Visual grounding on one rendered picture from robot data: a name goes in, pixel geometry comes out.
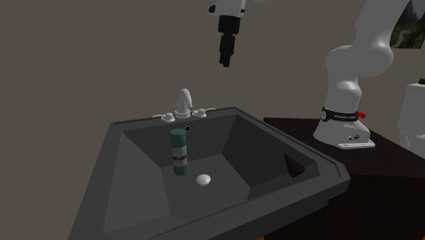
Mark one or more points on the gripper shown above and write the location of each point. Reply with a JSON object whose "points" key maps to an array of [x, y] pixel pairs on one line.
{"points": [[228, 24]]}

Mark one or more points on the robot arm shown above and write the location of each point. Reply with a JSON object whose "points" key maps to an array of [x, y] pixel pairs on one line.
{"points": [[343, 89]]}

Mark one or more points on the white faucet spout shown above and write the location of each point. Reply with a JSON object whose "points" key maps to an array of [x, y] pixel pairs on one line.
{"points": [[183, 101]]}

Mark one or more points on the green spray can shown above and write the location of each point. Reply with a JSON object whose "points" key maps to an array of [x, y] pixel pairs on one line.
{"points": [[179, 153]]}

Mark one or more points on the dark brown wedge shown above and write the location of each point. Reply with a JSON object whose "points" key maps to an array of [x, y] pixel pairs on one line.
{"points": [[294, 167]]}

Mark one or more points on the white drain plug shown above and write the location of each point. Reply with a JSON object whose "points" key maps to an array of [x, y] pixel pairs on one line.
{"points": [[203, 180]]}

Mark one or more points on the dark grey sink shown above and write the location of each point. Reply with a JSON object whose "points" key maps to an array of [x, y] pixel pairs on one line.
{"points": [[132, 186]]}

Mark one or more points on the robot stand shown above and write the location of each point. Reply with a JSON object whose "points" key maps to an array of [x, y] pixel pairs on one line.
{"points": [[382, 186]]}

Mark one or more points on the landscape wall picture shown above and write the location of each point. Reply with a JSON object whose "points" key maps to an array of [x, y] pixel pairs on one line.
{"points": [[410, 28]]}

